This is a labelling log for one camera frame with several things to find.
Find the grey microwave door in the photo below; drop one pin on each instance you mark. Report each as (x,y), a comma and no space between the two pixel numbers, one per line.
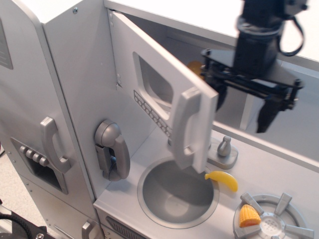
(155,79)

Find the silver lower door handle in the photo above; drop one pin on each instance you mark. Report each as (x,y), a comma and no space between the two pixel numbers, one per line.
(90,230)

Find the grey ice dispenser panel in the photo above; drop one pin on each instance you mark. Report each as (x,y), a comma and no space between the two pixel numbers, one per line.
(39,166)

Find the silver toy telephone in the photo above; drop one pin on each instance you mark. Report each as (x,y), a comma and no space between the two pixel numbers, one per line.
(112,151)

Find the yellow toy banana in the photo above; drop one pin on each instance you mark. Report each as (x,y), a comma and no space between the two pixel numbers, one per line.
(223,177)

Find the grey oven vent panel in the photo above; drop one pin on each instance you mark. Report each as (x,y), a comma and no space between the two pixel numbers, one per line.
(123,230)

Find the silver toy faucet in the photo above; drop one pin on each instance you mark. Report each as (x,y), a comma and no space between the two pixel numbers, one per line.
(220,153)

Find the silver round sink bowl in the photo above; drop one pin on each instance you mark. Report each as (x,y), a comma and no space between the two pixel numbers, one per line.
(176,198)

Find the silver fridge door handle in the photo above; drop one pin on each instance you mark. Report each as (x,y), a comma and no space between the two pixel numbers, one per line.
(48,130)

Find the grey fridge label plate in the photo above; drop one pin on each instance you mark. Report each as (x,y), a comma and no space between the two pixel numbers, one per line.
(5,58)

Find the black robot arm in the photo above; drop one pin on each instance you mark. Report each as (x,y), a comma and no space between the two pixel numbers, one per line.
(272,11)

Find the yellow toy corn cob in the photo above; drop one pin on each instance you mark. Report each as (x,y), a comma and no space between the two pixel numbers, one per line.
(248,216)

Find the black base with screw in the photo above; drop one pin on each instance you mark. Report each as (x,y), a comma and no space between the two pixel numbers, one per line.
(13,226)

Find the yellow toy potato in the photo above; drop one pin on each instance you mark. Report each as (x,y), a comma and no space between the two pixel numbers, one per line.
(195,67)

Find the silver stove burner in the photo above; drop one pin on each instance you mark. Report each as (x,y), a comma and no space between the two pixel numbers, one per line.
(279,219)

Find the grey toy kitchen cabinet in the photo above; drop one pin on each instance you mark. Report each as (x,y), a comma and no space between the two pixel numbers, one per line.
(64,68)

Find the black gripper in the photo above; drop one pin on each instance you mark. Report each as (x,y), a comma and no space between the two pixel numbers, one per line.
(254,70)

